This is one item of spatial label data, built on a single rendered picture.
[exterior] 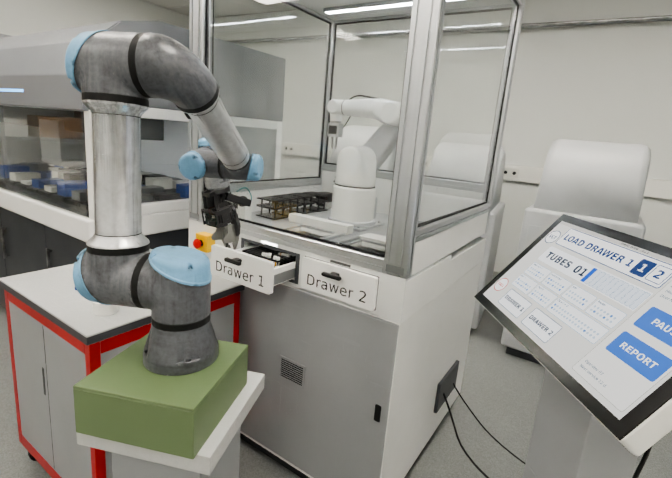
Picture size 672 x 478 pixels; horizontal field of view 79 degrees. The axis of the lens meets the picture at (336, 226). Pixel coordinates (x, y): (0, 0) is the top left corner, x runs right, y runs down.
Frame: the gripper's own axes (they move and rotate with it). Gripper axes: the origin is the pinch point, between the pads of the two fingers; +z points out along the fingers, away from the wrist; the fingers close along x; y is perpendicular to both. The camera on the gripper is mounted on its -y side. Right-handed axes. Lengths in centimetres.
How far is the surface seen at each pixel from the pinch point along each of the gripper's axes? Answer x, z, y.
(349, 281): 37.4, 11.1, -13.3
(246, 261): 4.0, 6.4, -1.7
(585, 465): 106, 23, 11
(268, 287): 14.2, 12.9, -0.3
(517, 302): 88, -1, -4
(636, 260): 108, -16, -3
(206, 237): -28.9, 7.5, -12.5
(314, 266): 23.3, 9.2, -13.9
